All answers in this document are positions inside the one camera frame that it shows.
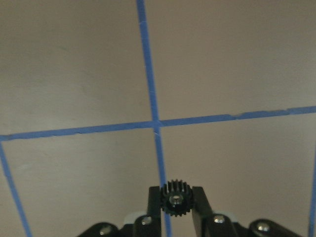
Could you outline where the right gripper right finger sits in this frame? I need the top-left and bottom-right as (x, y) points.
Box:
(192, 187), (235, 237)

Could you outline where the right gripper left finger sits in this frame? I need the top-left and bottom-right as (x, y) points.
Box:
(133, 186), (161, 237)

